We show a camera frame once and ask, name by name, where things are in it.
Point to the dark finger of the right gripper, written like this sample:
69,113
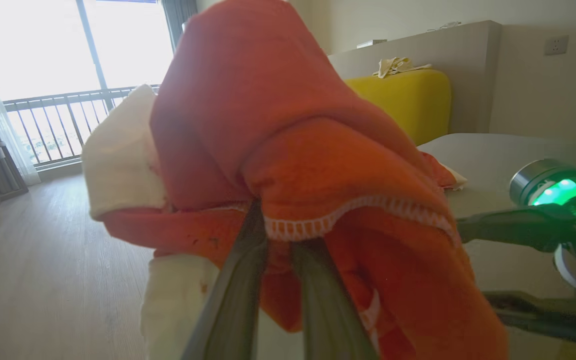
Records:
518,227
558,315

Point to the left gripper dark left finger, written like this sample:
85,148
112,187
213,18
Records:
238,290

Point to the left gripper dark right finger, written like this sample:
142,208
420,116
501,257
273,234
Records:
328,310

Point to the red garment with white trim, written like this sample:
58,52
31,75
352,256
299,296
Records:
440,172

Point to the red garment with white stitching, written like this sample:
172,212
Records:
268,100

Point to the grey fabric sofa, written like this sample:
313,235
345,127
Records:
508,160

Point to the yellow upholstered chair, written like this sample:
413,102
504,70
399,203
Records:
408,105

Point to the pale yellow crumpled cloth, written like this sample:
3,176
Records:
398,66

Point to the small white box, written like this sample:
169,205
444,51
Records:
371,43

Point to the balcony metal railing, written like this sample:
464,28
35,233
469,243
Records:
53,125

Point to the dark grey curtain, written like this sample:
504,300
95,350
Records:
178,20

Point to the sheer white curtain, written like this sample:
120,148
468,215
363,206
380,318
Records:
3,125

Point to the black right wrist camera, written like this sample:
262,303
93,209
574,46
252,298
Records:
543,182

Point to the white wall socket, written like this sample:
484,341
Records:
556,45

